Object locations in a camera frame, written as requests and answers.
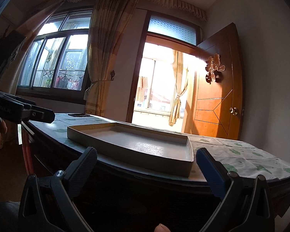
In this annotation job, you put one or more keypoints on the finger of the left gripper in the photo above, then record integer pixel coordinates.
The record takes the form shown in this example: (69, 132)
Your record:
(36, 113)

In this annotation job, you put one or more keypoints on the beige balcony curtain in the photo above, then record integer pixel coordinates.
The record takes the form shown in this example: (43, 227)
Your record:
(181, 85)

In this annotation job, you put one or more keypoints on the orange wooden door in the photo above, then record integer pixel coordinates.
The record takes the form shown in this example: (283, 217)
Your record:
(212, 102)

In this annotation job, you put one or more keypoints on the dark framed window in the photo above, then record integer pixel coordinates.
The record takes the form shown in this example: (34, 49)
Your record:
(55, 65)

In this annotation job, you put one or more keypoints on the double happiness door ornament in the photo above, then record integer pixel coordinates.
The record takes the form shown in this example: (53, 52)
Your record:
(214, 69)

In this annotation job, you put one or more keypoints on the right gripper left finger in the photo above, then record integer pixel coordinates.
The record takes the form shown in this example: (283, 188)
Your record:
(82, 168)

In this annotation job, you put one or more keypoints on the shallow grey cardboard tray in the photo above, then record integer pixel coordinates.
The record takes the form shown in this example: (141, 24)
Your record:
(151, 149)

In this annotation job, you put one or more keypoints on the person's right hand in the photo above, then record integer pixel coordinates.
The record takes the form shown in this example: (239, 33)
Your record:
(161, 228)

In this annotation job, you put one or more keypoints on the brass door knob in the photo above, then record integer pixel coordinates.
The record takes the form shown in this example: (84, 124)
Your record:
(234, 111)

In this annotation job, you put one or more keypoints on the curtain tieback wall hook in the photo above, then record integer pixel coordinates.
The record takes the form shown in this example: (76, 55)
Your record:
(112, 75)

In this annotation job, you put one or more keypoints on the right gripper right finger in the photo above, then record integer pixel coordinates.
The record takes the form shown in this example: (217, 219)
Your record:
(214, 172)

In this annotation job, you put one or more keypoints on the black remote control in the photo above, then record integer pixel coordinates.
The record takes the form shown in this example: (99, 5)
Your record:
(79, 115)

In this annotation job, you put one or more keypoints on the beige window curtain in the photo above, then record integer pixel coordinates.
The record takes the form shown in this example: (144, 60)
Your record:
(107, 26)

